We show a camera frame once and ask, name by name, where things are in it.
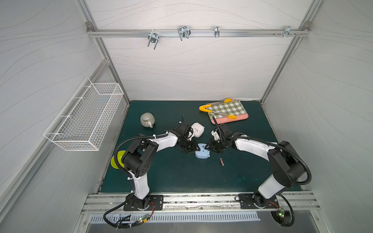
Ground blue alarm clock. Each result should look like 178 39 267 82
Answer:
195 143 210 159

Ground metal hook clamp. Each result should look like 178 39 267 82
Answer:
177 26 191 41
214 26 220 38
274 26 300 38
147 31 159 49

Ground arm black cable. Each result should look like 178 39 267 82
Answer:
233 132 312 227
102 132 170 229

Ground yellow steel tongs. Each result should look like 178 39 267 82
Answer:
199 98 238 120

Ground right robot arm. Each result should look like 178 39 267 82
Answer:
207 118 312 209

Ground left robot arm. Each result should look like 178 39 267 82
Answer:
121 122 200 211

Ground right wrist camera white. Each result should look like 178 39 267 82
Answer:
211 130 220 141

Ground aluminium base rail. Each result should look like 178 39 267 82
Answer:
81 191 321 214

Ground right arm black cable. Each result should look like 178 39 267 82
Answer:
233 132 312 227

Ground white wire basket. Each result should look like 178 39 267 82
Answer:
43 77 124 151

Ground aluminium crossbar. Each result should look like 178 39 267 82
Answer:
87 28 311 38

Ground white alarm clock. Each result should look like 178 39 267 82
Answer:
191 122 205 138

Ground green yellow bowl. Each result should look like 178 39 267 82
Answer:
110 150 126 170

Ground pink tray checkered cloth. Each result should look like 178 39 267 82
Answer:
207 100 249 124

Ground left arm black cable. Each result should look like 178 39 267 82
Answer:
102 132 170 229

